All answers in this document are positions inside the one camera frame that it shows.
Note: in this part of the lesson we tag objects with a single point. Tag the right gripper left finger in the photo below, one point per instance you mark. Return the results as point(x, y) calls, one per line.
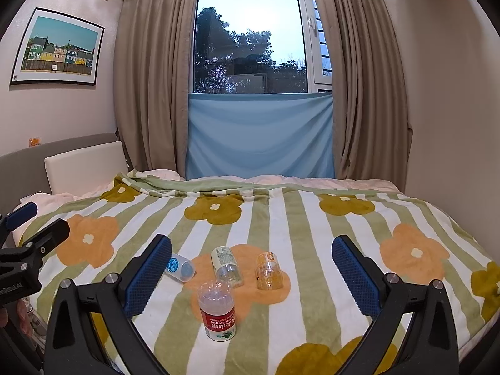
point(73, 345)

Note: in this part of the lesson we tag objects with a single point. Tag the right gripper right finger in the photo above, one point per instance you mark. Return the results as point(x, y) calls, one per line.
point(430, 344)

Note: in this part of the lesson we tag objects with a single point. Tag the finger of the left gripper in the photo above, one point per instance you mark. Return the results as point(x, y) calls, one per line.
point(46, 240)
point(16, 218)

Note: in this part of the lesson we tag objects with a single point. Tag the red label plastic cup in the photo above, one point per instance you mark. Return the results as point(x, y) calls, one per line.
point(217, 308)

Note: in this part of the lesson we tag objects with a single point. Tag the green label plastic cup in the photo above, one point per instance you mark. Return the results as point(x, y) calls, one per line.
point(225, 266)

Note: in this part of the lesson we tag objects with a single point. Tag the orange print clear cup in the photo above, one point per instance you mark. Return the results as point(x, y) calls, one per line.
point(268, 272)

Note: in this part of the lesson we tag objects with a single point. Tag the grey bed headboard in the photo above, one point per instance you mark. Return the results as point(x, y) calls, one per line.
point(23, 172)

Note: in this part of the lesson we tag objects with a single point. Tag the white cushion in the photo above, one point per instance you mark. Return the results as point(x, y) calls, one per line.
point(80, 171)

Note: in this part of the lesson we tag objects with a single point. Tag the small orange object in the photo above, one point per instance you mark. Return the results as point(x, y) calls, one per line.
point(34, 141)

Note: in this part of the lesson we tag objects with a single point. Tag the framed houses picture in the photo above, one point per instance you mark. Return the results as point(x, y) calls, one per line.
point(58, 48)

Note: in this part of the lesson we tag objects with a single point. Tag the floral striped fleece blanket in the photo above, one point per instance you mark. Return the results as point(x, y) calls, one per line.
point(252, 287)

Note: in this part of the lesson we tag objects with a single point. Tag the right beige curtain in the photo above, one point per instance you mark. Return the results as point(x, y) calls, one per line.
point(371, 130)

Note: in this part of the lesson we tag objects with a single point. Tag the beige curtain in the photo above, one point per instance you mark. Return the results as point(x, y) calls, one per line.
point(151, 67)
point(371, 130)

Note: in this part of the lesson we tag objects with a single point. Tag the left beige curtain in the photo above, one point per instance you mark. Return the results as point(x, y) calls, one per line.
point(151, 67)

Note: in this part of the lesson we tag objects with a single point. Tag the blue cloth under window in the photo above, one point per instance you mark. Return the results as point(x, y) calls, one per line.
point(247, 135)

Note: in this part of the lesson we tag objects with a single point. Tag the window with white frame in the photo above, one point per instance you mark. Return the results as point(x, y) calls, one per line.
point(260, 47)

